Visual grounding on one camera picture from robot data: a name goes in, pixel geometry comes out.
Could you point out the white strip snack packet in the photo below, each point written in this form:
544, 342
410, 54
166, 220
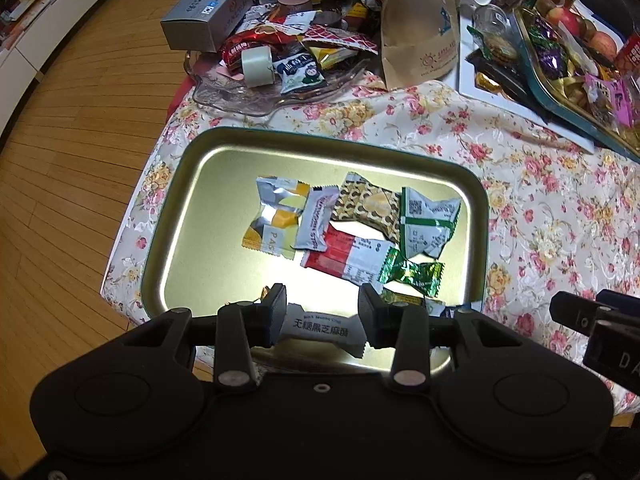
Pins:
315, 220

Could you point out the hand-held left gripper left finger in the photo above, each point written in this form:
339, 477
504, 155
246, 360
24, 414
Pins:
274, 316

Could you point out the clear glass plate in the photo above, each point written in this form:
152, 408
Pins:
235, 97

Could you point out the grey cardboard box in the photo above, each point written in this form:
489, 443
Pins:
205, 12

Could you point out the pile of foil candies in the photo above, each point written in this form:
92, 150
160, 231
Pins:
550, 50

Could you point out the white cabinet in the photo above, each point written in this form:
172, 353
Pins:
45, 15

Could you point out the small glass jar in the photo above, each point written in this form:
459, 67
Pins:
492, 32

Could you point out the blue white panda packet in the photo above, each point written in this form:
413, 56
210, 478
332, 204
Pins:
302, 72

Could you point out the green foil candy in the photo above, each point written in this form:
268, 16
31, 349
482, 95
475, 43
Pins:
412, 272

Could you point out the red printed packet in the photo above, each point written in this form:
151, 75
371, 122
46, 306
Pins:
631, 55

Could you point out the beige brown patterned packet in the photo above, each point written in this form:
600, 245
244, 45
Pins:
365, 205

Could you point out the silver yellow snack packet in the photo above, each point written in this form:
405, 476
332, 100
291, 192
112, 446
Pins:
275, 215

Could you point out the red white snack packet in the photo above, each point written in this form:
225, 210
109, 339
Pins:
345, 255

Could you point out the gold foil candy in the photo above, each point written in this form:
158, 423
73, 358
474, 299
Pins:
267, 294

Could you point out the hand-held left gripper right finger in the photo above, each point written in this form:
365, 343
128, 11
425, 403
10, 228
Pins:
372, 317

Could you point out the floral tablecloth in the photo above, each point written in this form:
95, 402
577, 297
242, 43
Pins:
540, 200

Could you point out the pile of mixed snack packets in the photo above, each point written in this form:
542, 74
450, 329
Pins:
310, 25

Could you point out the small gold wrapped candy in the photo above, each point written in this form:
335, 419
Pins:
489, 83

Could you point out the pink snack packet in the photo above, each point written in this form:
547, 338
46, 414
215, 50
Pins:
610, 97

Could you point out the teal gold snack tin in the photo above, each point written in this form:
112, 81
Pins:
575, 100

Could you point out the green leaf snack packet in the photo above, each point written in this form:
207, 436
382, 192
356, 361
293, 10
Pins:
427, 222

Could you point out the long white snack packet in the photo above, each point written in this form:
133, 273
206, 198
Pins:
322, 329

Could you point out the white flat board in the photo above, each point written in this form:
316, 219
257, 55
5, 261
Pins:
500, 105

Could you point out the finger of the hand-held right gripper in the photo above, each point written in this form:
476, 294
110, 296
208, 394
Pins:
575, 311

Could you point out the red apple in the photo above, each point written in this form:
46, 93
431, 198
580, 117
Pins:
602, 45
564, 21

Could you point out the kraft paper bag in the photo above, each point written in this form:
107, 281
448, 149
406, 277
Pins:
420, 35

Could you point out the yellow green snack packet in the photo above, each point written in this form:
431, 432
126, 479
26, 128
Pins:
407, 302

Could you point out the white tape roll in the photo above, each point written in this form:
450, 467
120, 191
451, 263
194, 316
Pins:
257, 66

